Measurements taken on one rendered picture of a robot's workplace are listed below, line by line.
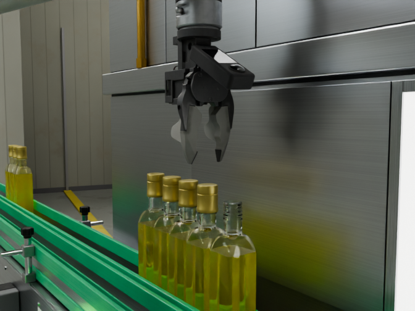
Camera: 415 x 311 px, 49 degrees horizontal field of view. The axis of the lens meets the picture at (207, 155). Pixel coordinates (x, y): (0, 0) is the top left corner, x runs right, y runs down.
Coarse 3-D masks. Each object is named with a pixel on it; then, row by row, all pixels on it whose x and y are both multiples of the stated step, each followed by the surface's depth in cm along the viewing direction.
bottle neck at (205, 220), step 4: (216, 212) 75; (200, 216) 74; (204, 216) 74; (208, 216) 74; (212, 216) 74; (200, 220) 74; (204, 220) 74; (208, 220) 74; (212, 220) 74; (200, 224) 75; (204, 224) 74; (208, 224) 74; (212, 224) 74
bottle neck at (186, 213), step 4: (180, 208) 79; (184, 208) 79; (188, 208) 78; (192, 208) 79; (180, 212) 80; (184, 212) 79; (188, 212) 79; (192, 212) 79; (196, 212) 80; (180, 216) 80; (184, 216) 79; (188, 216) 79; (192, 216) 79; (196, 216) 80; (184, 220) 79; (188, 220) 79; (192, 220) 79
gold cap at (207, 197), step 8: (200, 184) 75; (208, 184) 75; (200, 192) 74; (208, 192) 73; (216, 192) 74; (200, 200) 74; (208, 200) 73; (216, 200) 74; (200, 208) 74; (208, 208) 73; (216, 208) 74
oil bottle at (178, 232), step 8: (176, 224) 79; (184, 224) 78; (192, 224) 78; (176, 232) 79; (184, 232) 77; (176, 240) 78; (184, 240) 77; (176, 248) 79; (184, 248) 77; (176, 256) 79; (184, 256) 77; (176, 264) 79; (184, 264) 77; (176, 272) 79; (184, 272) 77; (176, 280) 79; (184, 280) 77; (176, 288) 79; (184, 288) 78; (176, 296) 79; (184, 296) 78
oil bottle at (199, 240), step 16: (192, 240) 74; (208, 240) 72; (192, 256) 74; (208, 256) 72; (192, 272) 75; (208, 272) 73; (192, 288) 75; (208, 288) 73; (192, 304) 75; (208, 304) 73
